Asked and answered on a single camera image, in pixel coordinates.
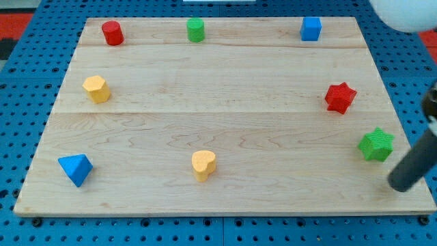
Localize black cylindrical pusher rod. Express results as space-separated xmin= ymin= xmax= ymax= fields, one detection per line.
xmin=387 ymin=128 xmax=436 ymax=192

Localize green star block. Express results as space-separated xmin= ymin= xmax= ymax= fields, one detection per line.
xmin=357 ymin=127 xmax=395 ymax=162

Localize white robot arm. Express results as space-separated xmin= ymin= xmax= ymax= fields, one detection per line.
xmin=369 ymin=0 xmax=436 ymax=192

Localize red star block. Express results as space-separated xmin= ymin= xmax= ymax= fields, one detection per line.
xmin=324 ymin=82 xmax=357 ymax=115

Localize wooden board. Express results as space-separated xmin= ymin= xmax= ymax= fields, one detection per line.
xmin=14 ymin=17 xmax=436 ymax=217

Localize blue cube block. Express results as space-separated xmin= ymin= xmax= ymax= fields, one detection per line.
xmin=300 ymin=17 xmax=322 ymax=42

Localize yellow heart block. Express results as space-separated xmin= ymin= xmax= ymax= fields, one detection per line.
xmin=191 ymin=150 xmax=216 ymax=182

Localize green cylinder block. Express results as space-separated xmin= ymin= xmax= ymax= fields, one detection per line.
xmin=186 ymin=18 xmax=206 ymax=43

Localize yellow hexagon block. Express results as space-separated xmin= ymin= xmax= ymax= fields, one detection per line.
xmin=82 ymin=75 xmax=111 ymax=104

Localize red cylinder block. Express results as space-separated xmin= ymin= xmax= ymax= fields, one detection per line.
xmin=101 ymin=20 xmax=124 ymax=46

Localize blue triangle block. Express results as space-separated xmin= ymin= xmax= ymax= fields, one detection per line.
xmin=58 ymin=154 xmax=94 ymax=187

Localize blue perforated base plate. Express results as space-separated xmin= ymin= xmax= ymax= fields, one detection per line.
xmin=1 ymin=1 xmax=436 ymax=245

